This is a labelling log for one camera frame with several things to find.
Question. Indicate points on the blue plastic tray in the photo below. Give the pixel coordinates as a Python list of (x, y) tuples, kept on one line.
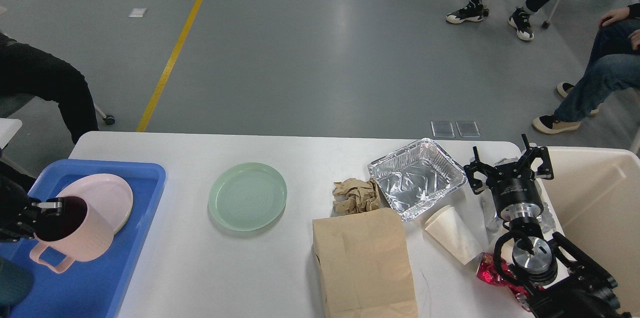
[(95, 289)]

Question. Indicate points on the dark green mug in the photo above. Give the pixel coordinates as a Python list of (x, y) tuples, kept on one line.
[(15, 283)]

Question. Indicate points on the floor socket plate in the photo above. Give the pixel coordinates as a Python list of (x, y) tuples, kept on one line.
[(442, 129), (468, 129)]

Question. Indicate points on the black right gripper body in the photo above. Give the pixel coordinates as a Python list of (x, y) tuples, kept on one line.
[(516, 199)]

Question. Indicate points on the white paper on floor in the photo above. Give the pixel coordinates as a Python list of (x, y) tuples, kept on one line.
[(137, 12)]

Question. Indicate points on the floor socket plate right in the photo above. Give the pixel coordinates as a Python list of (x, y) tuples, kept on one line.
[(468, 129)]

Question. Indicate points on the seated person in black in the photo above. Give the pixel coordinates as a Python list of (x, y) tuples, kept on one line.
[(28, 70)]

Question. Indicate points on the crumpled brown paper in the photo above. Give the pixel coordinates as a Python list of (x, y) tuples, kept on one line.
[(357, 196)]

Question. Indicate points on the green plate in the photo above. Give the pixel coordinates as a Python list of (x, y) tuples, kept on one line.
[(247, 197)]

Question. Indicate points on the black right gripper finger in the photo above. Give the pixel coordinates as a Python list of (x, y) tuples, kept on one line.
[(491, 173), (535, 162)]

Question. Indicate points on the person in blue jeans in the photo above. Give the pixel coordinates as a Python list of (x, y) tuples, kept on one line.
[(613, 65)]

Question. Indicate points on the aluminium foil tray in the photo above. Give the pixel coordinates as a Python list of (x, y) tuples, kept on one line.
[(416, 177)]

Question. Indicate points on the pink plate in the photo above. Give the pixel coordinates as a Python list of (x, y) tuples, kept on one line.
[(109, 194)]

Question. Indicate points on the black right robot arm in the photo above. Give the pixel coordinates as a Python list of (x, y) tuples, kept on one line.
[(559, 279)]

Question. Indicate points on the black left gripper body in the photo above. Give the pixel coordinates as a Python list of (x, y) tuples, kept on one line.
[(17, 212)]

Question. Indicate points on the beige plastic bin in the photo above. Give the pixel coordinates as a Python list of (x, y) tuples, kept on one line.
[(595, 194)]

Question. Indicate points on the brown paper bag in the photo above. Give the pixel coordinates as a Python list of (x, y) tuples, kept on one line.
[(364, 266)]

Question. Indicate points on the red foil wrapper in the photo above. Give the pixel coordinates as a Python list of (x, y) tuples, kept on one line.
[(488, 273)]

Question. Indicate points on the white paper cup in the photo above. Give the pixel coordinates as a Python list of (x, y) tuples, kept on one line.
[(448, 228)]

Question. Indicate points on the pink mug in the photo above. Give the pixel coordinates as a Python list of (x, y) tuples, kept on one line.
[(80, 233)]

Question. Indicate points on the floor socket plate left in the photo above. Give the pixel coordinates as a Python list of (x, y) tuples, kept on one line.
[(442, 129)]

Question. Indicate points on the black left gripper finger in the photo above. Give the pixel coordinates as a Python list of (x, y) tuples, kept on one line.
[(53, 207)]

